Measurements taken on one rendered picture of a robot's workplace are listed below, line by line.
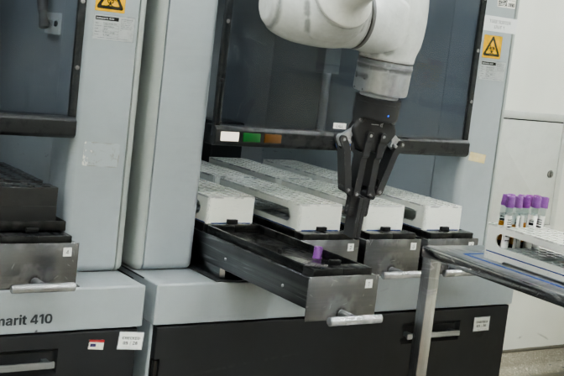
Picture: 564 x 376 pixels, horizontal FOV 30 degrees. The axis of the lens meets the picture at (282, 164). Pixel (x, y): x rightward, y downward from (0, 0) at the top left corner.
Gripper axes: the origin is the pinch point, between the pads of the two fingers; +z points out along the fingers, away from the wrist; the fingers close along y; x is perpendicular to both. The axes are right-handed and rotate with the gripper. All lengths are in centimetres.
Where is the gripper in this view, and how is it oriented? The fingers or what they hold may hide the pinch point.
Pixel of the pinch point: (355, 216)
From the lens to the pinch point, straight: 174.6
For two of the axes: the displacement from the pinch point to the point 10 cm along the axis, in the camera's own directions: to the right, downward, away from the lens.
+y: -8.7, -0.7, -4.8
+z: -1.8, 9.7, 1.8
